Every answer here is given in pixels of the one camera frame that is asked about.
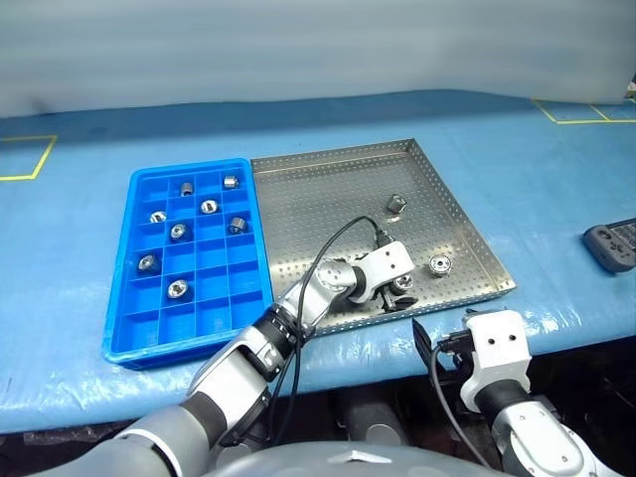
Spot perforated steel tray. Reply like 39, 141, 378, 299
249, 138, 518, 338

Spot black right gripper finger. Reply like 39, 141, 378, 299
411, 318, 435, 372

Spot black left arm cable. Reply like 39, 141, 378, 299
267, 215, 395, 448

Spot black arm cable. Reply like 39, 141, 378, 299
267, 215, 395, 448
428, 335, 501, 471

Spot blue plastic compartment tray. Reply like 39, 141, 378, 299
102, 157, 276, 372

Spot grey remote controller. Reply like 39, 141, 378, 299
582, 218, 636, 275

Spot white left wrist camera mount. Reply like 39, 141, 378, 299
358, 240, 416, 300

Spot silver robot torso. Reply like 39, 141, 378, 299
206, 440, 506, 477

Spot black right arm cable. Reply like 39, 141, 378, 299
428, 335, 501, 471

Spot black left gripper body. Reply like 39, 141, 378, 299
370, 278, 398, 306

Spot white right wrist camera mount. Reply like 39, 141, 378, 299
459, 309, 533, 414

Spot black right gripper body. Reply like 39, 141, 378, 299
433, 331, 473, 374

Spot dark rounded shape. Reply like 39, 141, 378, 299
341, 391, 411, 446

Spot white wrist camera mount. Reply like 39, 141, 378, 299
358, 240, 416, 300
459, 309, 533, 414

